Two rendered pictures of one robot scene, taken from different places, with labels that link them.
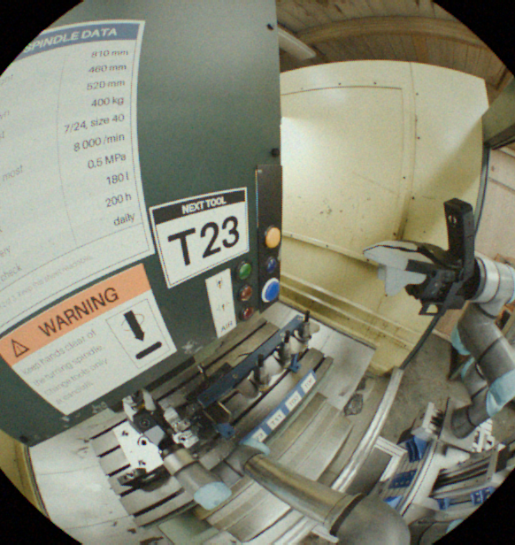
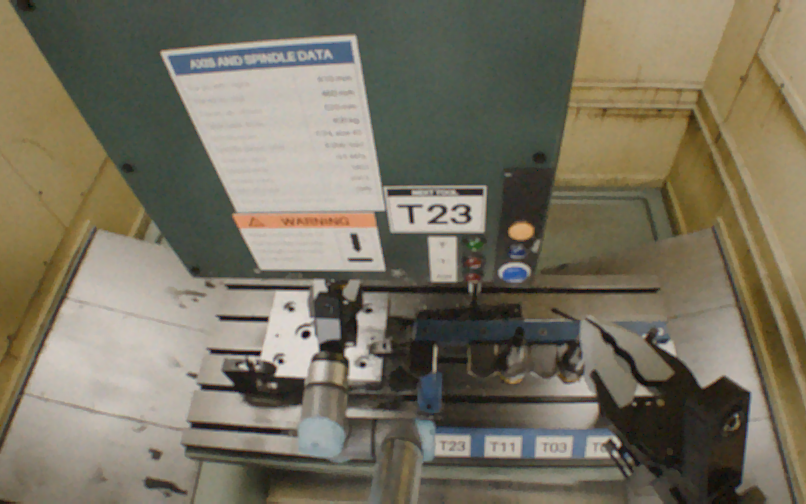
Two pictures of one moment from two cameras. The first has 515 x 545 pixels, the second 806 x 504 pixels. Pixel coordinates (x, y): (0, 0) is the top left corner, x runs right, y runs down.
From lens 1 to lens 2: 0.42 m
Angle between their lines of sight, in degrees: 46
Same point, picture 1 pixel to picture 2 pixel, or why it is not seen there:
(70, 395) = (277, 259)
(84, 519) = (96, 398)
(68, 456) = (158, 293)
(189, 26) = (409, 30)
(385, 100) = not seen: outside the picture
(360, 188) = not seen: outside the picture
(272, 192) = (527, 193)
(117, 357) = (332, 253)
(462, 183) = not seen: outside the picture
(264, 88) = (529, 87)
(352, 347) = (767, 486)
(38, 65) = (271, 81)
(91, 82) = (327, 104)
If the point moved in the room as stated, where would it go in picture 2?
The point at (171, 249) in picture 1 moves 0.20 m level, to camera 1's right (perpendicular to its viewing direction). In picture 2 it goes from (398, 212) to (548, 342)
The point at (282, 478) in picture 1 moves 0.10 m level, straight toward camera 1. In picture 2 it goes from (396, 481) to (365, 426)
